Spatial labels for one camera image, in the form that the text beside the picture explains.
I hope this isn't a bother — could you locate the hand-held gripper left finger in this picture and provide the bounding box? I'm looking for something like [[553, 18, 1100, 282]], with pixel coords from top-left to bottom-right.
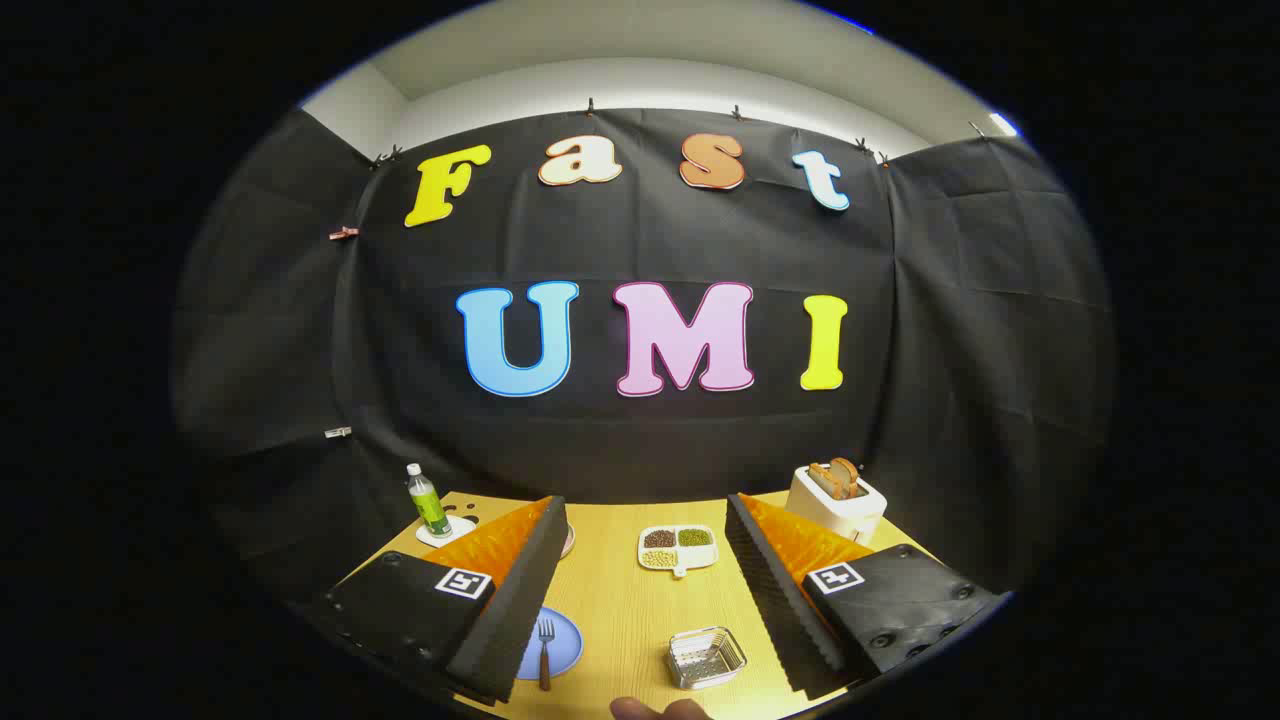
[[305, 495, 571, 706]]

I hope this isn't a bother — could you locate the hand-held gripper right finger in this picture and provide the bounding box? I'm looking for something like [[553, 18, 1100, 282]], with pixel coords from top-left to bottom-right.
[[725, 492, 1011, 701]]

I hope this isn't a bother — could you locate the blue round plate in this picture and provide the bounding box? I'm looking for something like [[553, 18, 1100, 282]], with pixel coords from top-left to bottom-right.
[[515, 605, 585, 682]]

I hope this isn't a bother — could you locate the white divided dish with beans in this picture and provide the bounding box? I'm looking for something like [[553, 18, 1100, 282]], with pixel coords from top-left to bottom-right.
[[637, 524, 720, 579]]

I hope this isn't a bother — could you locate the white square coaster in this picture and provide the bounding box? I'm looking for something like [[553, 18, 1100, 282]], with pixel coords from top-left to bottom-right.
[[415, 515, 479, 548]]

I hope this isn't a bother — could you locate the white toaster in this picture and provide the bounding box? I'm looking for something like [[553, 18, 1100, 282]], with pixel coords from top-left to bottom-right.
[[785, 465, 889, 546]]

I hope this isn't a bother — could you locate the green label plastic bottle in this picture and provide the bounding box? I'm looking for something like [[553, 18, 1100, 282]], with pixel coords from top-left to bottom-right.
[[405, 462, 453, 539]]

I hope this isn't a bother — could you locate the square metal wire basket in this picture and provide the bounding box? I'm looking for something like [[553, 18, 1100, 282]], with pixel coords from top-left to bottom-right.
[[665, 626, 749, 691]]

